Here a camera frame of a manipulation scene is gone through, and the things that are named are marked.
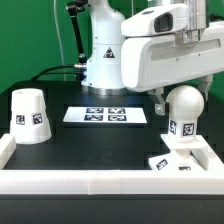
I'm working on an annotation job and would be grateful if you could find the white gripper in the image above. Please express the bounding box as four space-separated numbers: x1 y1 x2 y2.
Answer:
121 21 224 116

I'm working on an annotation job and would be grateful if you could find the white thin cable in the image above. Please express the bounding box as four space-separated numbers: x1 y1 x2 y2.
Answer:
53 0 68 82

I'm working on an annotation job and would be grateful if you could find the white lamp bulb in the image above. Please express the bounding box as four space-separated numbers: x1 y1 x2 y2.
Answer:
166 85 204 143

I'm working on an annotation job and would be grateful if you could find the white lamp shade cone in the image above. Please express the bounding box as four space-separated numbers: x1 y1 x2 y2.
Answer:
10 88 51 144

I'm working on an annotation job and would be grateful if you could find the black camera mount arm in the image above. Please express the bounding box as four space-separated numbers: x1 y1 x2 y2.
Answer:
66 0 88 63

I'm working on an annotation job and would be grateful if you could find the white U-shaped fence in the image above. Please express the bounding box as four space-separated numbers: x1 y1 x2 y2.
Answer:
0 134 224 195

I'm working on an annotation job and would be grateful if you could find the black cable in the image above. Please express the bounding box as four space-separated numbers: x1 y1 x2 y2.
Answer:
30 63 88 82

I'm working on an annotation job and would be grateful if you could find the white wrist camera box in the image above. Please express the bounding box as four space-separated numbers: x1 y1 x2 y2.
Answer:
121 3 189 37

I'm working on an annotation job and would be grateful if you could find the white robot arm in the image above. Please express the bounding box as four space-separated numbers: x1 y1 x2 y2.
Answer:
82 0 224 115

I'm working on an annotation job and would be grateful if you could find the white lamp base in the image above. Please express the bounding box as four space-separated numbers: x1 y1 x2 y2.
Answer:
148 134 205 172

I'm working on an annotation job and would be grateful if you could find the white marker tag sheet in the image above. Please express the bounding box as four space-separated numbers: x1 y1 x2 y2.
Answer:
63 107 147 124

